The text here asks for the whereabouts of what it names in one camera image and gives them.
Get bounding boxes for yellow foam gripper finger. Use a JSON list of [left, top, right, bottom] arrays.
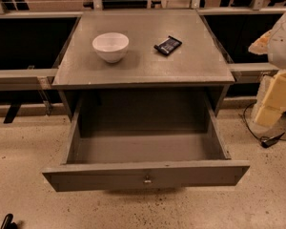
[[248, 31, 271, 55], [253, 70, 286, 127]]

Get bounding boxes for grey top drawer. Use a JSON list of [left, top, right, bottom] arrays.
[[43, 91, 250, 192]]

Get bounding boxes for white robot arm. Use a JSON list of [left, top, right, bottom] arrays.
[[249, 12, 286, 128]]

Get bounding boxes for grey drawer cabinet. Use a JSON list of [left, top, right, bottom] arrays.
[[51, 9, 235, 122]]

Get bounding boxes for dark snack packet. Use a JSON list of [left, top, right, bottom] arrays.
[[153, 35, 182, 56]]

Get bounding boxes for white ceramic bowl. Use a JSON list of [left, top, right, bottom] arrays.
[[92, 32, 129, 63]]

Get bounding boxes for black object bottom left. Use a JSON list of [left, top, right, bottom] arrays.
[[0, 214, 19, 229]]

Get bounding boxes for grey right rail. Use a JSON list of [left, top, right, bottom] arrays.
[[228, 63, 278, 84]]

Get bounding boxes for grey rail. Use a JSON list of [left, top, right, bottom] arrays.
[[228, 63, 278, 84], [0, 69, 57, 91]]

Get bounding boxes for black floor cable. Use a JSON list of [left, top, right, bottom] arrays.
[[242, 102, 286, 149]]

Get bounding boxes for grey left rail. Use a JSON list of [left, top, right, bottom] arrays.
[[0, 69, 57, 91]]

